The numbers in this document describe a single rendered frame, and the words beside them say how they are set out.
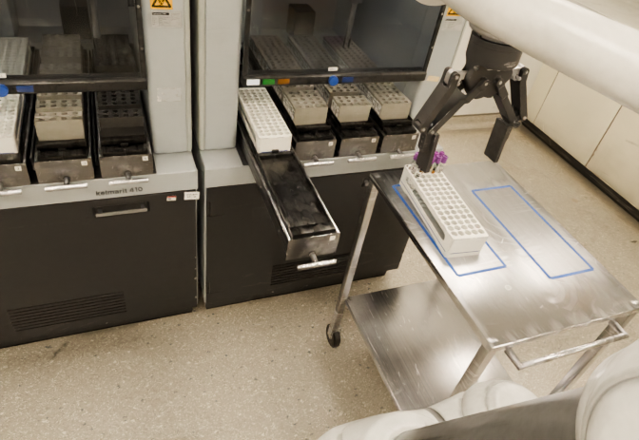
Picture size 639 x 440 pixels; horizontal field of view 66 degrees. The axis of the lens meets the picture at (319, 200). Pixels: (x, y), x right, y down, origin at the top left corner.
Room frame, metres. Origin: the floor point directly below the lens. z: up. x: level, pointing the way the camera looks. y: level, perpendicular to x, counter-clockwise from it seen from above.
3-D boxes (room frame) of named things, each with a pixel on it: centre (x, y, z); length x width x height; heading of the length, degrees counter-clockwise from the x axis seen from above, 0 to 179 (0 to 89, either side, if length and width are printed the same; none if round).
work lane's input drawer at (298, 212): (1.16, 0.14, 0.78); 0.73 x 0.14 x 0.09; 27
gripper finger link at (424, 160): (0.67, -0.15, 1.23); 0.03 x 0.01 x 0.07; 28
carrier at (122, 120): (1.12, 0.57, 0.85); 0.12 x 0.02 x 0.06; 118
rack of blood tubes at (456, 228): (1.03, -0.31, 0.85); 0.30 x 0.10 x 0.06; 22
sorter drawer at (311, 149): (1.59, 0.19, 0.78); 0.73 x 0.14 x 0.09; 27
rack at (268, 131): (1.32, 0.22, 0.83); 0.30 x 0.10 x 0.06; 27
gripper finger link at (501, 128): (0.73, -0.27, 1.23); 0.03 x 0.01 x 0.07; 28
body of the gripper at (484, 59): (0.70, -0.20, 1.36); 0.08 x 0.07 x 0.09; 118
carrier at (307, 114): (1.38, 0.08, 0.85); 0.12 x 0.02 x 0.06; 118
